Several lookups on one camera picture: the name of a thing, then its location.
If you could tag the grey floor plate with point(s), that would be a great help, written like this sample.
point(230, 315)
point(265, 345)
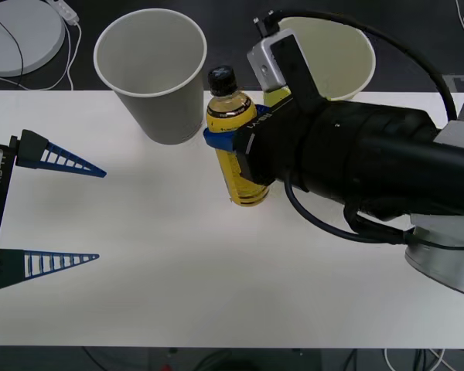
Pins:
point(462, 82)

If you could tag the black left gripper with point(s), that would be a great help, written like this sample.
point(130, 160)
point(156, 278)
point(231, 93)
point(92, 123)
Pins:
point(4, 193)

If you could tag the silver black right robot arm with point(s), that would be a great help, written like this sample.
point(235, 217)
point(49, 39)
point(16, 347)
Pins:
point(390, 154)

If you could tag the white power strip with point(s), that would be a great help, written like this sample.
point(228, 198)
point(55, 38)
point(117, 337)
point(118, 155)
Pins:
point(65, 11)

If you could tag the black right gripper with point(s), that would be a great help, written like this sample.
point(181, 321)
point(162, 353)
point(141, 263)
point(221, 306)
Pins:
point(274, 147)

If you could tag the round pale grey stand base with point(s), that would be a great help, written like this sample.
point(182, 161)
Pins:
point(35, 35)

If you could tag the grey plastic bin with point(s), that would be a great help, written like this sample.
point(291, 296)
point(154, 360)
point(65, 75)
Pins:
point(158, 100)

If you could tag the yellow drink bottle black cap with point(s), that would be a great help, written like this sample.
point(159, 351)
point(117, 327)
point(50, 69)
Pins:
point(226, 112)

